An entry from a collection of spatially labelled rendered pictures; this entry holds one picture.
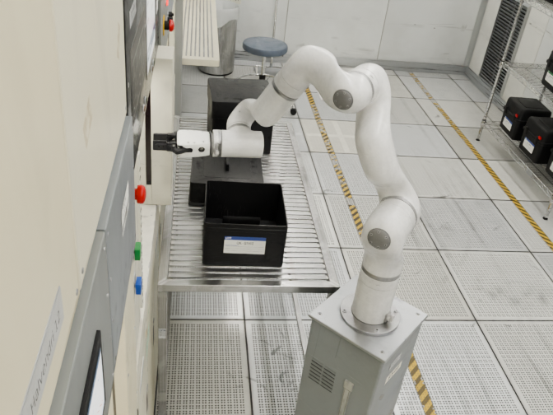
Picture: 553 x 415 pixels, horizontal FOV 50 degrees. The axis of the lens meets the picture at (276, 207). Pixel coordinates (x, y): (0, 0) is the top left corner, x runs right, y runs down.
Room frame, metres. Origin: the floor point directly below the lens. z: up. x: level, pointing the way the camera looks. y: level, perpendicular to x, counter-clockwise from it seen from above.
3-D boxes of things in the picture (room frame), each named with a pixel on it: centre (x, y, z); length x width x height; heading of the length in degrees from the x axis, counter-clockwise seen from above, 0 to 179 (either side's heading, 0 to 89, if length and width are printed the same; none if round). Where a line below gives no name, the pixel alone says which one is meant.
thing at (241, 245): (1.72, 0.11, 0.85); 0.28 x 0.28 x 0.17; 8
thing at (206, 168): (2.08, 0.22, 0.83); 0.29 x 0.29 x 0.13; 9
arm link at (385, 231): (1.39, -0.32, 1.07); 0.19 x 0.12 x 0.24; 155
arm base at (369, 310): (1.42, -0.34, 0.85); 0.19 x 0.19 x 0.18
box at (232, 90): (2.53, 0.22, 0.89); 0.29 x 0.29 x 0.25; 13
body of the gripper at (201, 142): (1.62, 0.27, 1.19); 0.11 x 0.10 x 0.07; 102
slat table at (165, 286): (2.13, 0.16, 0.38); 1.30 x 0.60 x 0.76; 10
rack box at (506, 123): (4.41, -1.84, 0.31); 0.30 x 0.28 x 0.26; 7
